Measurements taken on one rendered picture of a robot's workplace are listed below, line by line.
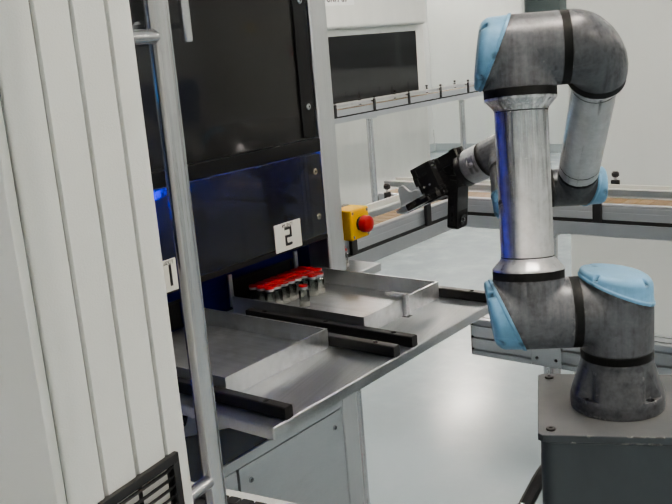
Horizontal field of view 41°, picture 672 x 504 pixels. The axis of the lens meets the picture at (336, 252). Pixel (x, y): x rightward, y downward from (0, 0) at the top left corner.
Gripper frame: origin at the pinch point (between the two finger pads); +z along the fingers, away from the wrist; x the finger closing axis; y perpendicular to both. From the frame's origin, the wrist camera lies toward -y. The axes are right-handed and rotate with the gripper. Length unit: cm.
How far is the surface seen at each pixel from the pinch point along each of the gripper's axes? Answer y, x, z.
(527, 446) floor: -83, -97, 61
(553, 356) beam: -51, -67, 20
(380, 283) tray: -12.5, 12.1, 4.4
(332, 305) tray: -12.9, 25.7, 7.5
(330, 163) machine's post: 16.4, 8.9, 6.3
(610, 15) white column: 38, -125, -17
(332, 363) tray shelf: -22, 52, -11
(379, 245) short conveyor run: -2.7, -23.0, 27.7
